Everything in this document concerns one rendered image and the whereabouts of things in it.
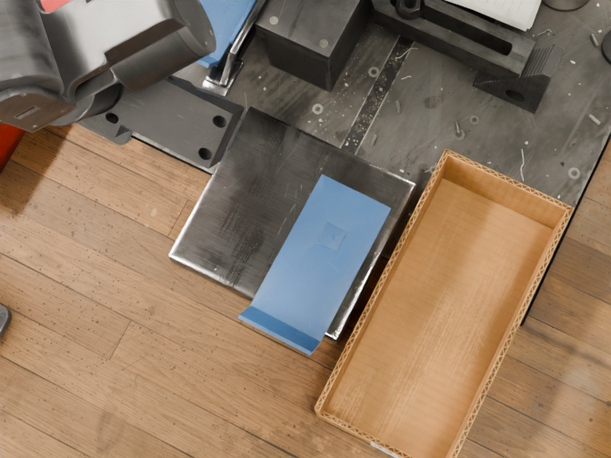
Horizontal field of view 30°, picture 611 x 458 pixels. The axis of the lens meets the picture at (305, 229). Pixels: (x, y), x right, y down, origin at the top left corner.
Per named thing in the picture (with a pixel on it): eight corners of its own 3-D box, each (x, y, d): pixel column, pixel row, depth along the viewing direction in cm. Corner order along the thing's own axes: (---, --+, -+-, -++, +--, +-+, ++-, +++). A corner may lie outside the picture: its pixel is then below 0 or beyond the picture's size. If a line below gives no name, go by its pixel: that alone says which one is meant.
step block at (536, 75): (471, 85, 107) (482, 46, 98) (485, 59, 108) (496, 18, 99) (535, 114, 106) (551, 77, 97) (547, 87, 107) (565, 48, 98)
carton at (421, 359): (316, 418, 101) (314, 408, 93) (438, 174, 106) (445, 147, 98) (448, 485, 99) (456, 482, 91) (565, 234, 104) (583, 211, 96)
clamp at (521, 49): (365, 40, 109) (366, -7, 99) (381, 11, 109) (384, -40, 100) (508, 105, 106) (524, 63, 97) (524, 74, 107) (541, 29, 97)
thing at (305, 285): (240, 323, 100) (237, 317, 97) (322, 174, 103) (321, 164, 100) (311, 360, 99) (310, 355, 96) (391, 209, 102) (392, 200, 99)
